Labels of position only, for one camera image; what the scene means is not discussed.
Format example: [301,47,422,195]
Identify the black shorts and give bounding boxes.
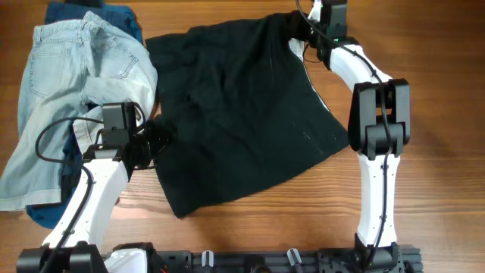
[146,11,348,218]

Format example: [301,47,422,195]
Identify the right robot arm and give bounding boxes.
[304,1,411,272]

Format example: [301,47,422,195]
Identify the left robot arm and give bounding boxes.
[16,102,170,272]

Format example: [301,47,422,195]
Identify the light blue denim shorts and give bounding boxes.
[1,11,158,211]

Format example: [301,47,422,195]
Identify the dark blue garment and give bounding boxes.
[26,1,143,229]

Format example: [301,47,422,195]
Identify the left grey rail clip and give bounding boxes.
[201,250,214,268]

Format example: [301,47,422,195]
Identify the grey rail clip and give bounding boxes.
[286,248,303,273]
[201,250,214,268]

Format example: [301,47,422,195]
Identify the right grey rail clip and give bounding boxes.
[286,248,303,273]

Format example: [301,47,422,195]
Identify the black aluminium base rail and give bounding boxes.
[102,244,424,273]

